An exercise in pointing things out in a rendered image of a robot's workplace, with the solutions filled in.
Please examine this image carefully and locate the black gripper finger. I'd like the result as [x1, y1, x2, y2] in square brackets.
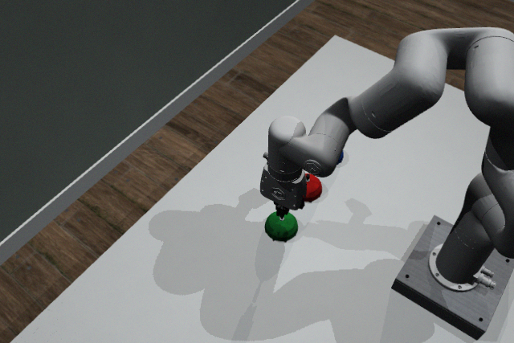
[274, 202, 281, 216]
[279, 198, 305, 218]

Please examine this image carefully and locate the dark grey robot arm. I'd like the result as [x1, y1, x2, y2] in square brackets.
[263, 27, 514, 292]

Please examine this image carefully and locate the red dome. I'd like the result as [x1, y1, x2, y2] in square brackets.
[304, 174, 322, 203]

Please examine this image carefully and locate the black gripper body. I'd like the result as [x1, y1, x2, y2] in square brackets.
[260, 163, 307, 210]

